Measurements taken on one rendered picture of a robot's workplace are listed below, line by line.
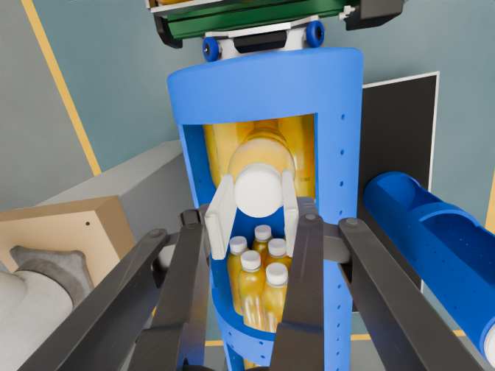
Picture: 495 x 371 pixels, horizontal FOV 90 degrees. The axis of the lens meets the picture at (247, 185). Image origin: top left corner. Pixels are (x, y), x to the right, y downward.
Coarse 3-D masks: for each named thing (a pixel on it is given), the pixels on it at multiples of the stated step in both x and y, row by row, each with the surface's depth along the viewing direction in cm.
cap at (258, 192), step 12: (252, 168) 20; (264, 168) 19; (240, 180) 19; (252, 180) 19; (264, 180) 19; (276, 180) 18; (240, 192) 19; (252, 192) 19; (264, 192) 19; (276, 192) 19; (240, 204) 19; (252, 204) 19; (264, 204) 19; (276, 204) 19
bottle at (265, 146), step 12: (252, 132) 31; (264, 132) 28; (276, 132) 32; (240, 144) 26; (252, 144) 23; (264, 144) 23; (276, 144) 23; (240, 156) 22; (252, 156) 21; (264, 156) 21; (276, 156) 22; (288, 156) 23; (228, 168) 24; (240, 168) 22; (276, 168) 21; (288, 168) 22
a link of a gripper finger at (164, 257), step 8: (200, 208) 16; (176, 240) 13; (208, 240) 14; (168, 248) 13; (208, 248) 14; (160, 256) 13; (168, 256) 13; (152, 264) 13; (160, 264) 13; (168, 264) 13
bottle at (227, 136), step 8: (216, 128) 38; (224, 128) 38; (232, 128) 37; (240, 128) 38; (248, 128) 38; (216, 136) 39; (224, 136) 38; (232, 136) 38; (240, 136) 38; (216, 144) 40; (224, 144) 39; (232, 144) 38; (224, 152) 39; (232, 152) 39; (224, 160) 40; (224, 168) 40
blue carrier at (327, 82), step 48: (336, 48) 27; (192, 96) 29; (240, 96) 26; (288, 96) 26; (336, 96) 28; (192, 144) 44; (336, 144) 30; (192, 192) 44; (336, 192) 32; (336, 288) 38; (240, 336) 42; (336, 336) 42
